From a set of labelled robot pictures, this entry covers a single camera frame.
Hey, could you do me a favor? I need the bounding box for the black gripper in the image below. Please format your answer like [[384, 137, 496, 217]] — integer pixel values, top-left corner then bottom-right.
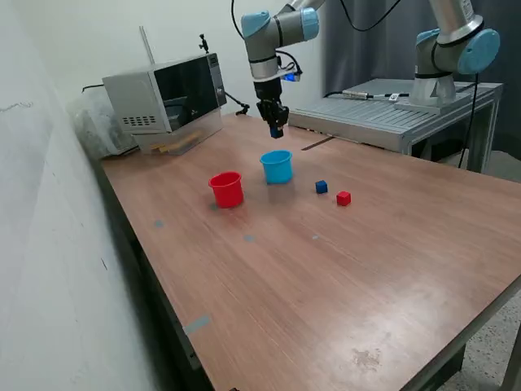
[[252, 77, 291, 139]]

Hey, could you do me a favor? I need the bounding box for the aluminium robot base table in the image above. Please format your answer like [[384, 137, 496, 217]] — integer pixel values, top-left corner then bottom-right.
[[286, 77, 506, 174]]

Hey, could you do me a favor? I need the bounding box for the blue plastic cup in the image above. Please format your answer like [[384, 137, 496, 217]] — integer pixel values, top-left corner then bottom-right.
[[260, 149, 294, 185]]

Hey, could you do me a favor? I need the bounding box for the red plastic cup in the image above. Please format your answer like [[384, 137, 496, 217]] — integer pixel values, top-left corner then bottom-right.
[[208, 170, 245, 209]]

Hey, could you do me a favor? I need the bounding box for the silver microwave oven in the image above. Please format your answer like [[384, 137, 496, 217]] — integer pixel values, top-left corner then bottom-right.
[[101, 51, 228, 135]]

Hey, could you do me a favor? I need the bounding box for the white thin rod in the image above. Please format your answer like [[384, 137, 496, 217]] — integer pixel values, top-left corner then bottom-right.
[[138, 25, 156, 66]]

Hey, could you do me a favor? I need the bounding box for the crumpled clear plastic bag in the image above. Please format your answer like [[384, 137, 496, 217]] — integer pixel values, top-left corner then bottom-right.
[[67, 87, 142, 160]]

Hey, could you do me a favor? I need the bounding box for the grey tape strip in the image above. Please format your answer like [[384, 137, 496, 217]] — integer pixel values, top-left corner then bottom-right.
[[182, 315, 211, 336]]

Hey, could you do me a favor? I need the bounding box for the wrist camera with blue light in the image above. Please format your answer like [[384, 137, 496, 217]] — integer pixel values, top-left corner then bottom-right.
[[280, 60, 304, 85]]

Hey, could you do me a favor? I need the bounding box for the cable with silver connector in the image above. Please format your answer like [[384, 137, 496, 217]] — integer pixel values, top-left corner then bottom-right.
[[323, 89, 411, 102]]

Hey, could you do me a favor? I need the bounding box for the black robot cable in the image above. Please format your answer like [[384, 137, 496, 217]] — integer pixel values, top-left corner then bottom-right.
[[230, 0, 404, 74]]

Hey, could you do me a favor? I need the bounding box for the black hanging cable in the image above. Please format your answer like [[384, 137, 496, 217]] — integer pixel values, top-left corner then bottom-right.
[[458, 72, 479, 170]]

